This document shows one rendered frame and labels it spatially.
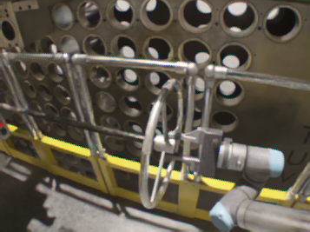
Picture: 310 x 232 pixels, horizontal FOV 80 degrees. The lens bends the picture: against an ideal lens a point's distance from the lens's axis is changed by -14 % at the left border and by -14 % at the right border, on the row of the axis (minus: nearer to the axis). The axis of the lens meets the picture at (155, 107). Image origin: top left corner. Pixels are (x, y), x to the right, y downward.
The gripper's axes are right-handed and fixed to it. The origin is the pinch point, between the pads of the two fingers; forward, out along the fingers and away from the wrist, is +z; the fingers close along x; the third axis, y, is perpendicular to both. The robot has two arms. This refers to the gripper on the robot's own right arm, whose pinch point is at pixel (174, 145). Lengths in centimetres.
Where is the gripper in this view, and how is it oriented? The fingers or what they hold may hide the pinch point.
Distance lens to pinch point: 63.6
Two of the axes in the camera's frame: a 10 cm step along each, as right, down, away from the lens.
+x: -0.9, 9.7, 2.2
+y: -3.1, 1.8, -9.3
